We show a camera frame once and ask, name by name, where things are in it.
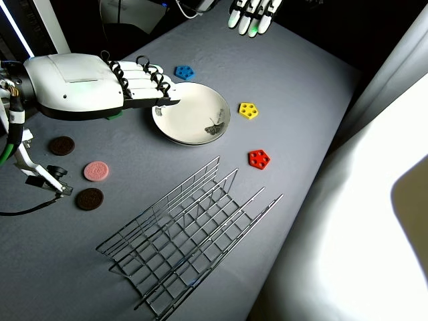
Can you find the blue pentagon block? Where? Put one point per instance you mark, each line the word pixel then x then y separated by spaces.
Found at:
pixel 184 72

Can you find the white light strip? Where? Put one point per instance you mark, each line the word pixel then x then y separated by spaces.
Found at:
pixel 16 30

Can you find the pink sandwich cookie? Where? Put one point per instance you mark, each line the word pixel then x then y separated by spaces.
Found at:
pixel 96 171

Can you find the white backdrop sheet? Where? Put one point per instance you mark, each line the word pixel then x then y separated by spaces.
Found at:
pixel 368 200

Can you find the white box device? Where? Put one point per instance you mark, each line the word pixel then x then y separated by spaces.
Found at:
pixel 133 13

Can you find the green pentagon block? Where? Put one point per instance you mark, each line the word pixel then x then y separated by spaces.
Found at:
pixel 115 116

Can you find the yellow pentagon block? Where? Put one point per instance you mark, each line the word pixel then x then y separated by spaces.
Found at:
pixel 248 111

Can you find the beige rounded panel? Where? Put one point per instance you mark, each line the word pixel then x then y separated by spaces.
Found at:
pixel 413 214

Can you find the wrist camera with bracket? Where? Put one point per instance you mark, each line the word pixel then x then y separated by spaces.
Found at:
pixel 40 172

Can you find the red pentagon block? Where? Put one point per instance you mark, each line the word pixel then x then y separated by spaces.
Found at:
pixel 259 160

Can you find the grey tablecloth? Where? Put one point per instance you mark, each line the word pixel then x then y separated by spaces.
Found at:
pixel 284 83

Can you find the white plate with ginkgo print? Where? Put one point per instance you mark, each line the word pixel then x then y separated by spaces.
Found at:
pixel 192 143
pixel 190 110

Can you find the white frame post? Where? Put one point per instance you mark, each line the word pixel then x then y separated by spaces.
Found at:
pixel 50 26

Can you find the dark brown sandwich cookie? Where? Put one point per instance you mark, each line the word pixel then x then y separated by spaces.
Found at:
pixel 61 145
pixel 89 199

